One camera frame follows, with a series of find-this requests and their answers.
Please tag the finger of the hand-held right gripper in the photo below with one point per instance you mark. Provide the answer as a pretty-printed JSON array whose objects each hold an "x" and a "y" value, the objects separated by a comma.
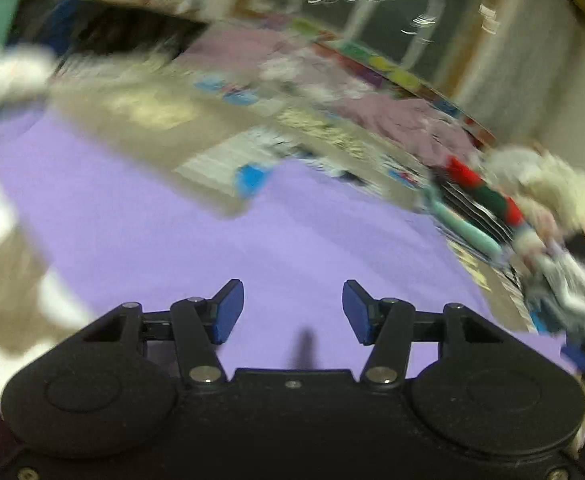
[{"x": 575, "y": 356}]

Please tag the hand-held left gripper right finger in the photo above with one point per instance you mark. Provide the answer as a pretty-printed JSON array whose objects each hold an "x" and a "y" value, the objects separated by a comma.
[{"x": 357, "y": 312}]

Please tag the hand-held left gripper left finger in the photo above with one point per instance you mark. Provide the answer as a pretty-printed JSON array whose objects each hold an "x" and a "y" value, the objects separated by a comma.
[{"x": 230, "y": 310}]

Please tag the purple printed sweatshirt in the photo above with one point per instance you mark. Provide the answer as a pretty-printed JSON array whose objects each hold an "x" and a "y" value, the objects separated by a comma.
[{"x": 272, "y": 240}]

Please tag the pile of unfolded clothes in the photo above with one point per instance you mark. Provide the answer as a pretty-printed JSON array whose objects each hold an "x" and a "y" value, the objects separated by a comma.
[{"x": 557, "y": 220}]

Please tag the teal folded garment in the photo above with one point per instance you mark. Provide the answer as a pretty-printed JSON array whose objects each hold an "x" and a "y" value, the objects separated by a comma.
[{"x": 467, "y": 235}]

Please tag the black striped folded shirt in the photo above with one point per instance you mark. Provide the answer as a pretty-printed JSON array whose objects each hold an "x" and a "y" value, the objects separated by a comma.
[{"x": 477, "y": 222}]

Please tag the red green folded sweater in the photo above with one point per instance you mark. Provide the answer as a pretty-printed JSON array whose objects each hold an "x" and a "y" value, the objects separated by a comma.
[{"x": 487, "y": 195}]

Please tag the pink floral quilt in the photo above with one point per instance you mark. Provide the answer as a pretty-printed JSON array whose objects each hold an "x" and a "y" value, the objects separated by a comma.
[{"x": 402, "y": 115}]

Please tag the cartoon mouse printed blanket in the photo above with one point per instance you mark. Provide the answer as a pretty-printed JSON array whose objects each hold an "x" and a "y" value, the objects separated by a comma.
[{"x": 137, "y": 105}]

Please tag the colourful alphabet foam mat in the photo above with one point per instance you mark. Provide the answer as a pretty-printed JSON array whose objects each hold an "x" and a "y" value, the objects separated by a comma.
[{"x": 387, "y": 67}]

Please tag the grey curtain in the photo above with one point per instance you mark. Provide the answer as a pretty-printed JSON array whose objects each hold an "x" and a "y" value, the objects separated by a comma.
[{"x": 522, "y": 60}]

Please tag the wooden framed window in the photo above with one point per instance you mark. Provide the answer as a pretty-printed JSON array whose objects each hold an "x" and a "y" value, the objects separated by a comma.
[{"x": 372, "y": 5}]

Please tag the white floral cloth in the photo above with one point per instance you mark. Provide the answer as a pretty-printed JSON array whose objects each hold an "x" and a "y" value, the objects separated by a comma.
[{"x": 7, "y": 72}]

